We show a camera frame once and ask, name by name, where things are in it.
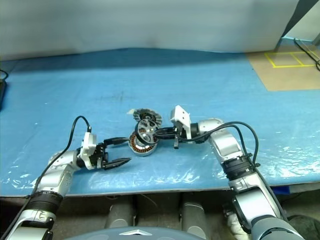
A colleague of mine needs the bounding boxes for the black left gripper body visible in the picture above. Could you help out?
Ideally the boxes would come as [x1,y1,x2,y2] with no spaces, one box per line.
[89,141,111,171]

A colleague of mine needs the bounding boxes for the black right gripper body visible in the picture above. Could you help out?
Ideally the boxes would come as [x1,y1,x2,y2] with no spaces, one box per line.
[172,123,188,150]

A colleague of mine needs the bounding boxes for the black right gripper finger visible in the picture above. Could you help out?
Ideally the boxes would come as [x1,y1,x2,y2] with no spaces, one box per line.
[153,133,176,142]
[156,126,176,135]

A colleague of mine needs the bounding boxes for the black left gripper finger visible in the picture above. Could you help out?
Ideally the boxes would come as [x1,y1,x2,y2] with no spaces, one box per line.
[103,136,131,150]
[102,156,133,171]

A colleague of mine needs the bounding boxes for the black-rimmed silver spoked rotor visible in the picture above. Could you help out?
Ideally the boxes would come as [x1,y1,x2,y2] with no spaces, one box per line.
[136,119,160,145]

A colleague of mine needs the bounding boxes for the silver stator housing copper windings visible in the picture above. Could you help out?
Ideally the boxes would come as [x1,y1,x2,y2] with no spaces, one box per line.
[128,131,158,157]

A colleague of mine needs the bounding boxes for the grey finned motor part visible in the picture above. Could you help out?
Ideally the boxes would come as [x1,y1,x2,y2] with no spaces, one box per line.
[131,107,163,126]

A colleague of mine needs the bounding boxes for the grey rounded cylinder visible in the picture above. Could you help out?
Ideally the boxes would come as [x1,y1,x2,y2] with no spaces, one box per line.
[180,199,210,237]
[106,199,136,230]

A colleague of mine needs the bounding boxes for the grey-blue rounded robot torso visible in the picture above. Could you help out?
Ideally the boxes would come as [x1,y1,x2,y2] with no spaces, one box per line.
[63,226,194,240]

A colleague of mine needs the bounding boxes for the white crumpled padding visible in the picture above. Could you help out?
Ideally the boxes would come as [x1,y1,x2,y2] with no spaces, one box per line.
[223,203,243,236]

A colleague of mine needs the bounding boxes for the white backdrop panel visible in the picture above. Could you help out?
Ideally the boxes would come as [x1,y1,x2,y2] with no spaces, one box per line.
[0,0,301,62]

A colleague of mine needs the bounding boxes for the black flat box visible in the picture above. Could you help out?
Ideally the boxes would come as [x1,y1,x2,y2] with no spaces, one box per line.
[0,79,8,111]

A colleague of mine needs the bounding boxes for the yellow tape grid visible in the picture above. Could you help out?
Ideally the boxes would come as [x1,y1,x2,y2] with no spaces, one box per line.
[264,50,319,69]

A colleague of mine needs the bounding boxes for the brown cardboard sheet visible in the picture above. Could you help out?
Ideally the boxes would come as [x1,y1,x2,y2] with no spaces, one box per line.
[246,48,320,92]

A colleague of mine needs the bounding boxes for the black rounded object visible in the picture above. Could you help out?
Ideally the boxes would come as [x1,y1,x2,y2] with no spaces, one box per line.
[286,213,320,232]

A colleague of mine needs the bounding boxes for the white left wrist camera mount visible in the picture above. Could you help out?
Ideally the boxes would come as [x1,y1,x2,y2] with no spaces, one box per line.
[79,131,98,171]

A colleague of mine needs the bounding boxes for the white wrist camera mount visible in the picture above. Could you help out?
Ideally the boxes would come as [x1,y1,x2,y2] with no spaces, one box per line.
[169,104,193,140]
[79,131,98,171]

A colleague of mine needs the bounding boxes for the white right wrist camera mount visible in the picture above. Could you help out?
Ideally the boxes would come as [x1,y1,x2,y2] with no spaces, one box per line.
[169,104,193,140]

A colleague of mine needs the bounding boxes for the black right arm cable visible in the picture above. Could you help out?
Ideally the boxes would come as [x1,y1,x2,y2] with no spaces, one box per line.
[187,121,288,221]

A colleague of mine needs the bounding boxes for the black angled post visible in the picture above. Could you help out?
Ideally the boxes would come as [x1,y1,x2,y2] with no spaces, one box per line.
[281,0,320,44]

